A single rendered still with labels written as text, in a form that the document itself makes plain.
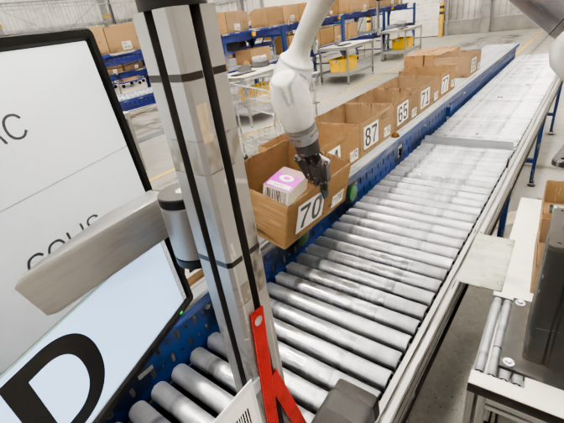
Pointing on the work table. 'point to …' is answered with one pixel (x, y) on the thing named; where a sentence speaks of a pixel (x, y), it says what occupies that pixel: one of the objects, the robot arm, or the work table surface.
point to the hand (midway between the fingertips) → (321, 188)
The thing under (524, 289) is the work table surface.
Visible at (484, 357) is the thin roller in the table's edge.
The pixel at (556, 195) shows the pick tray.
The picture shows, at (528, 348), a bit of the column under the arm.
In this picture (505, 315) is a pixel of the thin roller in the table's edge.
